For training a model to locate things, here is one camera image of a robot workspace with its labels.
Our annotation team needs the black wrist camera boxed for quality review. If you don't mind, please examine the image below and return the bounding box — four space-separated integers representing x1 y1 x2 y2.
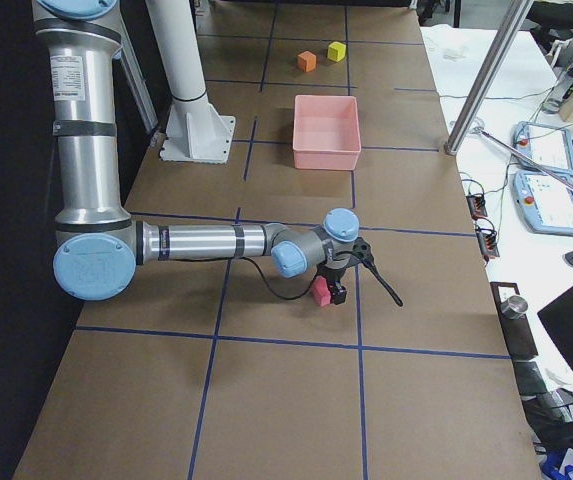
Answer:
352 237 374 268

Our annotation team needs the metal rod green tip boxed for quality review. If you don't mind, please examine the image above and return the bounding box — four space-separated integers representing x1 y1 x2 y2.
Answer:
469 126 573 191

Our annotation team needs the black camera cable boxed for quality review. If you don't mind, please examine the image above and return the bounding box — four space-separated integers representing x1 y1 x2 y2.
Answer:
238 249 404 308

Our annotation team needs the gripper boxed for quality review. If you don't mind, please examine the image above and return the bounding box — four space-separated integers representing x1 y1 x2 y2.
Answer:
318 261 348 304

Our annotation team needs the orange foam block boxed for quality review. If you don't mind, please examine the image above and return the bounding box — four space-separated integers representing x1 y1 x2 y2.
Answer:
296 51 317 73

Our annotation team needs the yellow foam block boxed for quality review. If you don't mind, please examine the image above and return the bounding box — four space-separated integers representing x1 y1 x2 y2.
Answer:
326 41 347 63

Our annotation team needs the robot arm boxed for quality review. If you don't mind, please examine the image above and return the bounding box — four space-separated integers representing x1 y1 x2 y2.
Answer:
32 1 369 304

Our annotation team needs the metal cylinder weight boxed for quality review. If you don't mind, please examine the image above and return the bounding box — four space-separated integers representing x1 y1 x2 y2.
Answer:
500 295 528 320

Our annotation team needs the pink foam block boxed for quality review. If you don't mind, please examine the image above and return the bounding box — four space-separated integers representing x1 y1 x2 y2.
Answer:
311 276 331 307

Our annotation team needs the teach pendant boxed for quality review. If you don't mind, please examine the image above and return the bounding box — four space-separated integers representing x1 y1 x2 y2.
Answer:
513 121 573 176
513 170 573 237

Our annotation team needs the white pole with base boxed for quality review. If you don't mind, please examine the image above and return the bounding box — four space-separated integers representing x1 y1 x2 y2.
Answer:
147 0 236 164

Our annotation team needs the aluminium frame post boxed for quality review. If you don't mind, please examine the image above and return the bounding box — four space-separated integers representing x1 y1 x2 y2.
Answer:
444 0 534 155

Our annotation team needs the orange relay board far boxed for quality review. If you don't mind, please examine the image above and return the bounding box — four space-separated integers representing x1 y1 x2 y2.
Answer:
466 193 488 220

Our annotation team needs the orange relay board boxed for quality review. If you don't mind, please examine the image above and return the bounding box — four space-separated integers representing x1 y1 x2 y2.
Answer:
475 226 500 262
466 193 488 220

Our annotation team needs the teach pendant far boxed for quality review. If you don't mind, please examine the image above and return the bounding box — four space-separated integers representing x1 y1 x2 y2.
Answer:
513 121 573 176

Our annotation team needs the orange relay board near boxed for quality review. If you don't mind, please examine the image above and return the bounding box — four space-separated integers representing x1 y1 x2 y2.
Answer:
475 226 500 262

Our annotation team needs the teach pendant near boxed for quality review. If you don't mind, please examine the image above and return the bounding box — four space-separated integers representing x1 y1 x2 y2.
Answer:
513 170 573 237

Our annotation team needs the pink plastic bin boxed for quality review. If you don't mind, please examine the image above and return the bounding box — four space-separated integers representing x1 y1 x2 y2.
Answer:
292 95 362 171

